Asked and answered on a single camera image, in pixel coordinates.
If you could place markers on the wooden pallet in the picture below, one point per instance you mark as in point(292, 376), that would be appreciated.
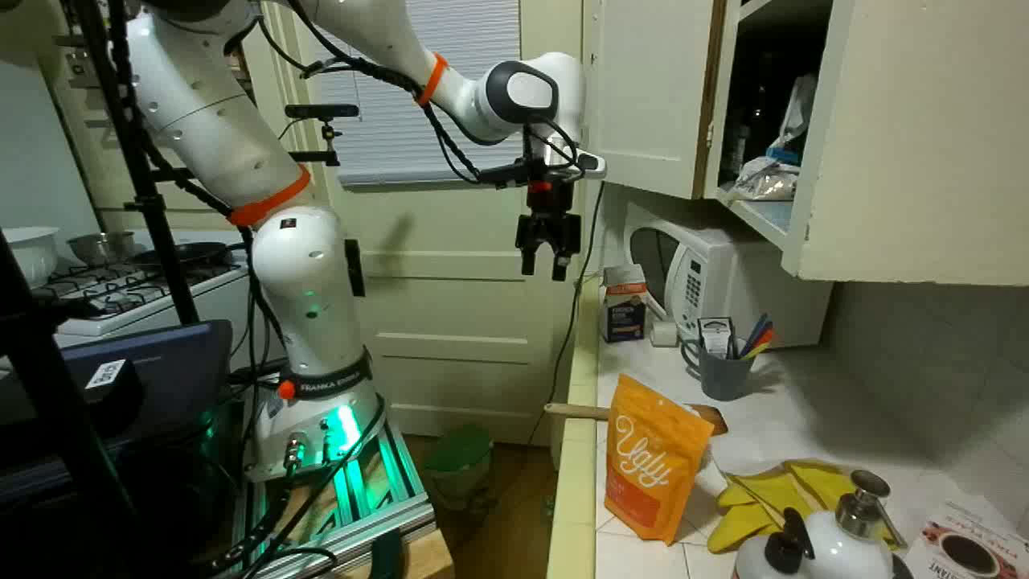
point(419, 558)

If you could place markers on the black box with white label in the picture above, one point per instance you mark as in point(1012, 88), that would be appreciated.
point(107, 389)

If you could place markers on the green bucket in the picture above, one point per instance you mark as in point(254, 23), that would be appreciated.
point(461, 463)

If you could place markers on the blue case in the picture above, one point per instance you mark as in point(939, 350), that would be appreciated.
point(161, 370)

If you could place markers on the black camera on stand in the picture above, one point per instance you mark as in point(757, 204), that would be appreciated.
point(324, 110)

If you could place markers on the white microwave oven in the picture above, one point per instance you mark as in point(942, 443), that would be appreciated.
point(695, 276)

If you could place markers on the black tripod pole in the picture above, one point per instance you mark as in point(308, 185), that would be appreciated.
point(132, 171)

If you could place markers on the white window blinds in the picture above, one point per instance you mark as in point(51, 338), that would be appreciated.
point(397, 116)

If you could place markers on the orange pen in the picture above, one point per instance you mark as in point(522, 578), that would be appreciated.
point(762, 344)

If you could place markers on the closed cream cabinet door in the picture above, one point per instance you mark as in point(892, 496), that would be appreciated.
point(649, 99)

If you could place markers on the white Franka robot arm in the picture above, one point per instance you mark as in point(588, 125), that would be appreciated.
point(214, 116)

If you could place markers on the aluminium robot base platform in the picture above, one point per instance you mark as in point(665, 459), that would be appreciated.
point(356, 502)

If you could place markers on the yellow banana plush toy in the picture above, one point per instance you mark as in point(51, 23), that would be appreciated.
point(822, 485)

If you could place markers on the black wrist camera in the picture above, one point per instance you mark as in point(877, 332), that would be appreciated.
point(526, 171)

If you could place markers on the white pot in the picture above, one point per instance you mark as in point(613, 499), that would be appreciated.
point(33, 251)

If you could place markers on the black metal frame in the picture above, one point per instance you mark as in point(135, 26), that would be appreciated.
point(44, 408)

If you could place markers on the printed paper with coffee picture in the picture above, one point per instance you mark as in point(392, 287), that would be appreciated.
point(968, 543)

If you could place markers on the orange snack pouch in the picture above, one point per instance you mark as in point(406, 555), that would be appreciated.
point(653, 463)

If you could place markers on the small white container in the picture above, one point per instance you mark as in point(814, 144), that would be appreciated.
point(665, 332)

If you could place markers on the white panel door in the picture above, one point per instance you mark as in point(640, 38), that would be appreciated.
point(461, 324)

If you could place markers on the blue pen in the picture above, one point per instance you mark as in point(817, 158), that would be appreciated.
point(757, 331)

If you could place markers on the open cream cabinet door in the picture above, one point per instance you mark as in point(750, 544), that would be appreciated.
point(920, 141)

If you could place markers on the yellow rubber glove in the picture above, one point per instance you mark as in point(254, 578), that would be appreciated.
point(743, 517)

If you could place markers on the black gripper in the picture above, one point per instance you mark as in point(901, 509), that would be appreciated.
point(549, 229)

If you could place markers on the cream wall cabinet body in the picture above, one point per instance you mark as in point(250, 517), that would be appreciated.
point(757, 211)

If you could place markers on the white soap dispenser black pump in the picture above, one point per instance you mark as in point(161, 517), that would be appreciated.
point(825, 555)

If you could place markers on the grey utensil cup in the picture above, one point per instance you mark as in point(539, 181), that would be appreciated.
point(724, 376)

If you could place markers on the small grey pot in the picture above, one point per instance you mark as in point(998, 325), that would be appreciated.
point(91, 247)

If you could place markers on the small carton box orange print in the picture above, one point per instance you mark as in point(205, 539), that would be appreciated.
point(625, 309)

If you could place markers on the gas stove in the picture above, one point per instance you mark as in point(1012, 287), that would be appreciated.
point(129, 284)

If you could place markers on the white plastic bag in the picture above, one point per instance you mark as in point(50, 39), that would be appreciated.
point(767, 181)

